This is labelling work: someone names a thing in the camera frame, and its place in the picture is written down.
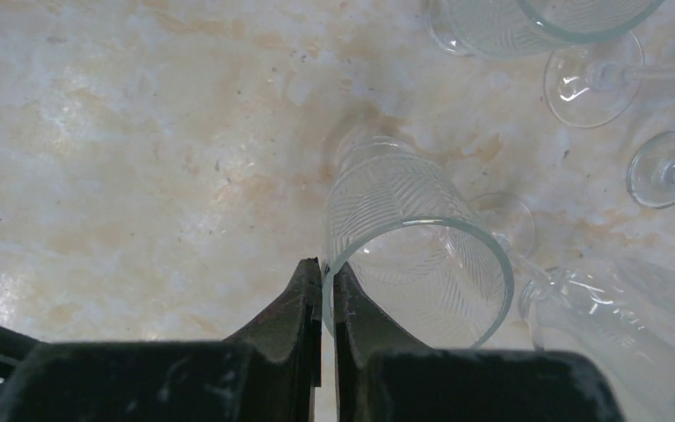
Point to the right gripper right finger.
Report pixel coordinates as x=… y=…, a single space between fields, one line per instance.
x=385 y=374

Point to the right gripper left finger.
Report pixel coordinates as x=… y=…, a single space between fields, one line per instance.
x=268 y=370

